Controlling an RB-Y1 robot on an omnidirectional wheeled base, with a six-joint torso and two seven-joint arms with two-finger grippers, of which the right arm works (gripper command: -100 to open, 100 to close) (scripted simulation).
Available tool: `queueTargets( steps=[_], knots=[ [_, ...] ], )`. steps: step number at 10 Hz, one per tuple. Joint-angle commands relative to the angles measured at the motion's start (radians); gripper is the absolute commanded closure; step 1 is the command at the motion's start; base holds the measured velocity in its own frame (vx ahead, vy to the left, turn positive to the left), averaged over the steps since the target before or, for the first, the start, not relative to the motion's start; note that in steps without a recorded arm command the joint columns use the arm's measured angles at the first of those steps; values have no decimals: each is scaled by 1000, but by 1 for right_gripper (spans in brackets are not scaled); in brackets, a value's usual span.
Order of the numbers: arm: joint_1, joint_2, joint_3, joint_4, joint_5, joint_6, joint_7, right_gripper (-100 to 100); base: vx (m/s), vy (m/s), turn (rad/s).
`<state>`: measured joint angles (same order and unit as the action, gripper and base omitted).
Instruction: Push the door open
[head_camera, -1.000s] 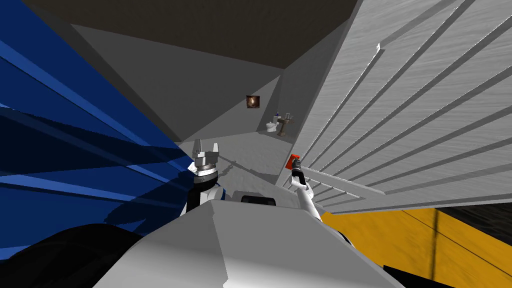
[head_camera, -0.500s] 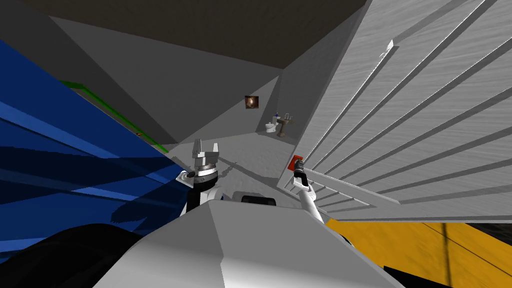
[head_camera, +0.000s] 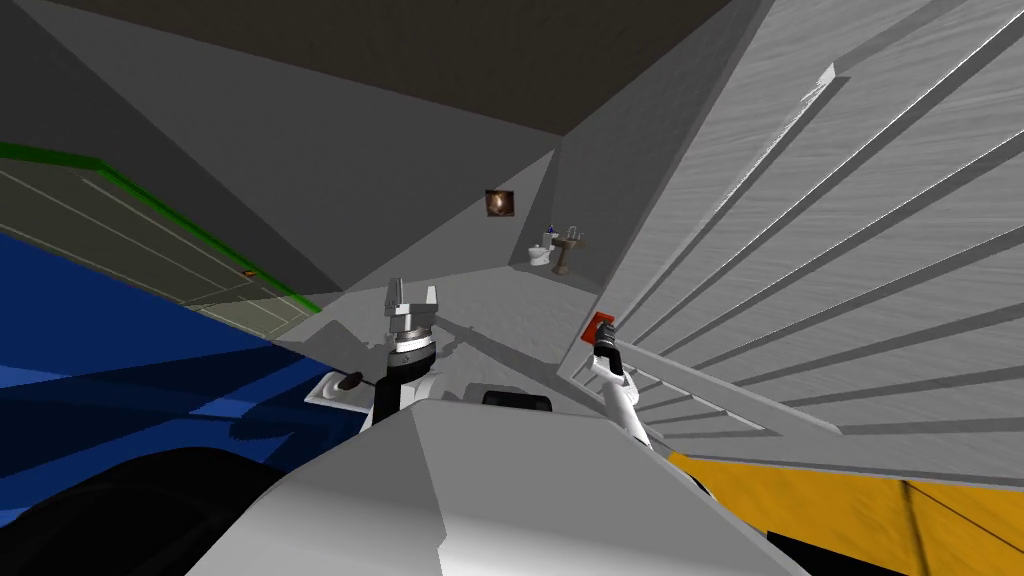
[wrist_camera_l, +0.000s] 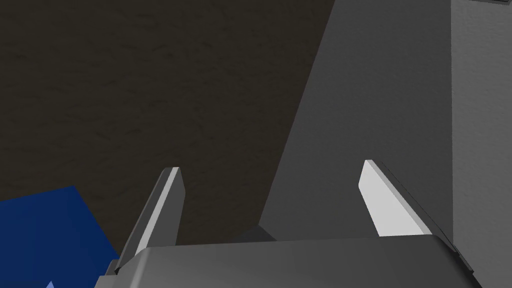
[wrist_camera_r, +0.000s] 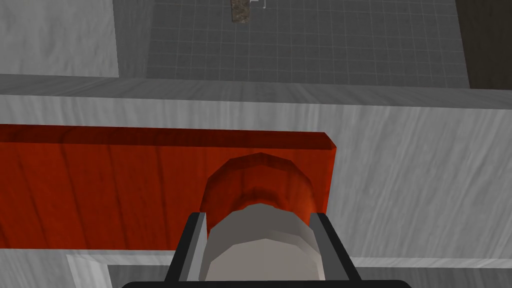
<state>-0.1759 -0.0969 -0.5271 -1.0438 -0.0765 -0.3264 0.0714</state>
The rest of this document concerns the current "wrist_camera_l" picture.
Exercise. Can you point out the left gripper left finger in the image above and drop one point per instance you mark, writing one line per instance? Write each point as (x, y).
(162, 212)

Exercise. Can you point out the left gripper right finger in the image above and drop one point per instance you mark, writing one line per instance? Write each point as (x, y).
(390, 210)

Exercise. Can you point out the blue flat block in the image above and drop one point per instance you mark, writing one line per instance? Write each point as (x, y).
(44, 236)

